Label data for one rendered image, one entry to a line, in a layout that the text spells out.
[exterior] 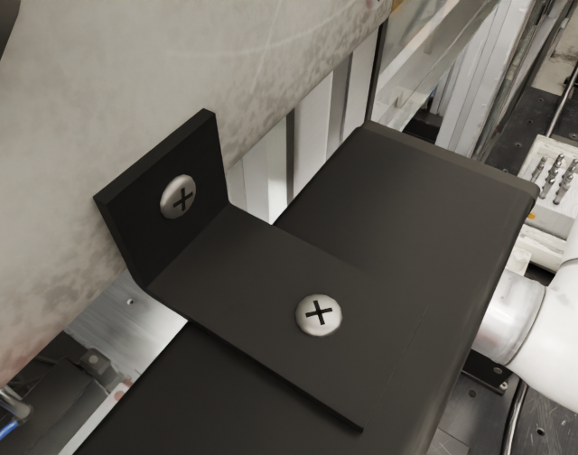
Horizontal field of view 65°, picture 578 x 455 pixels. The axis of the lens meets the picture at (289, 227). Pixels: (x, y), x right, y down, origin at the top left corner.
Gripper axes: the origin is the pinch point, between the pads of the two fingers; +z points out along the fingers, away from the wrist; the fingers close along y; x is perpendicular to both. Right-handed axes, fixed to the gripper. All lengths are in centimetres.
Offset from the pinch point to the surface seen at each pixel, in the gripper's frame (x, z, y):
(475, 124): -18.5, -12.7, 7.0
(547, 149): -46, -23, -12
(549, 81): -225, -18, -100
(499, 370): -8.9, -30.2, -25.2
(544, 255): -22.6, -28.2, -13.3
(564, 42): -271, -16, -100
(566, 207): -27.7, -27.7, -7.5
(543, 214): -26.0, -25.4, -8.9
